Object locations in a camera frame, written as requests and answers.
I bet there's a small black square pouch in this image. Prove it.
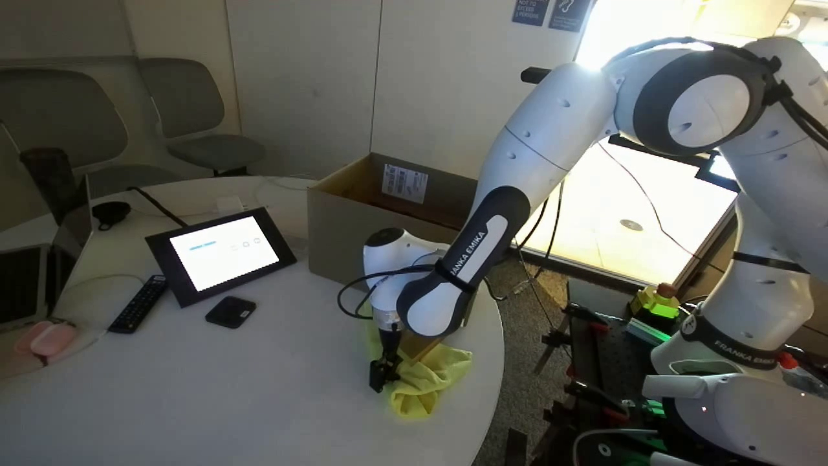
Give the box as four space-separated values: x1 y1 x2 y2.
201 294 259 331

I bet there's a pink case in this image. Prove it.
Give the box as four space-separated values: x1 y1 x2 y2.
24 317 79 360

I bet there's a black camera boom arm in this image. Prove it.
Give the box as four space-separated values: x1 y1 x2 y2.
603 126 746 190

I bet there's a black remote control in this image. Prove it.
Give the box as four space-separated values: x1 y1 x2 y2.
107 271 170 335

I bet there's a black stereo camera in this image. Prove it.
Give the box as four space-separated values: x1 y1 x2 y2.
519 65 554 88

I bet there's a yellow microfibre cloth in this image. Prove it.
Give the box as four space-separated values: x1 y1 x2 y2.
359 331 475 423

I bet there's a grey office chair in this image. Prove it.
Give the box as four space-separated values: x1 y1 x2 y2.
0 67 178 201
136 56 266 177

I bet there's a black equipment clutter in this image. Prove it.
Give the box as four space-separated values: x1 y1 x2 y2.
534 294 694 466

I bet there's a black round puck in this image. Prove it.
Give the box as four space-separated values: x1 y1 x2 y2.
87 199 135 233

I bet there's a black table cable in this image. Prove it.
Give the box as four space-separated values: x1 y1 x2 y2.
126 183 191 233

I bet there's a dark blue wall sign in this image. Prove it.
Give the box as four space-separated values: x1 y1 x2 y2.
545 0 597 36
509 0 552 27

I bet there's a brown cardboard box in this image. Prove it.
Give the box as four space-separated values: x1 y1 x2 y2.
305 152 487 287

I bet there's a white bottle red cap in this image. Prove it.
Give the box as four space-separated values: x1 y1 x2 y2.
773 348 828 399

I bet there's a silver laptop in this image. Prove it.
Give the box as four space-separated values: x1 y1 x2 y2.
0 175 92 334

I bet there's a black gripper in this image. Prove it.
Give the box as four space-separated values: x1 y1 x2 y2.
367 324 406 395

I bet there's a black tablet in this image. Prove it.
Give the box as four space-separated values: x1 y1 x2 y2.
143 205 299 309

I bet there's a green plastic item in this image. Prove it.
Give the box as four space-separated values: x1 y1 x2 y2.
631 284 686 324

